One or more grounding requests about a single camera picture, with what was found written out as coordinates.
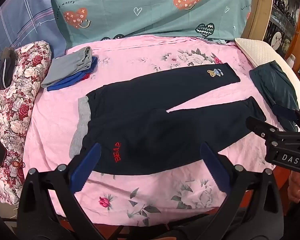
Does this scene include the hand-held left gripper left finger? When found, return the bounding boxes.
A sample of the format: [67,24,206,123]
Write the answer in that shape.
[17,142,102,240]

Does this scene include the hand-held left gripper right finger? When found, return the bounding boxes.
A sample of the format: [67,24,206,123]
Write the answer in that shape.
[200,142,285,240]

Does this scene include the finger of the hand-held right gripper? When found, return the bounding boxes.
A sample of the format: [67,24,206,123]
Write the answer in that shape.
[274,106,300,132]
[245,115,283,148]

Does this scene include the navy pants with grey waistband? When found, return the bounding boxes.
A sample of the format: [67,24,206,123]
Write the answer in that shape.
[69,64,267,176]

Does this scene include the person's right hand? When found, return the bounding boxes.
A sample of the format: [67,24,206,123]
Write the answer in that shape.
[288,172,300,201]

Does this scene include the dark teal folded garment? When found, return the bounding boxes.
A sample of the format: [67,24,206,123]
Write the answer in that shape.
[249,61,300,132]

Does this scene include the pink floral bed sheet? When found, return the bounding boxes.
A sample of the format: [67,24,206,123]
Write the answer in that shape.
[22,35,300,228]

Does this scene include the white textured pillow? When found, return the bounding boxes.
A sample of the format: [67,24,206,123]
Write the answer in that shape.
[234,37,300,112]

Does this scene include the blue folded garment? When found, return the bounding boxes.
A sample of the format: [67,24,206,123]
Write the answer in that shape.
[47,56,98,92]

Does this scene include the display cabinet with plates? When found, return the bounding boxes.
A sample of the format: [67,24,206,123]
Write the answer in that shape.
[262,0,300,80]

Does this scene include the red and white floral quilt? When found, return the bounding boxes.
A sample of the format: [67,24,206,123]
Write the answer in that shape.
[0,40,53,207]

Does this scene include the grey folded garment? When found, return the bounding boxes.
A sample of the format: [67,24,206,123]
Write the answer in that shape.
[41,46,93,88]

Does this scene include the wooden headboard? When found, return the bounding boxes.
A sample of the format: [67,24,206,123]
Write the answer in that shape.
[241,0,275,41]

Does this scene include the dark grey cloth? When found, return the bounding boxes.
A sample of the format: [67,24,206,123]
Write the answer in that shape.
[0,47,17,90]

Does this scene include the blue plaid pillow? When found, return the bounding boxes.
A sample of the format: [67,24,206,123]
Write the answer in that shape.
[0,0,67,68]

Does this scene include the teal heart-print quilt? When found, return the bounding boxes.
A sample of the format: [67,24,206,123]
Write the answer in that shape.
[51,0,256,43]

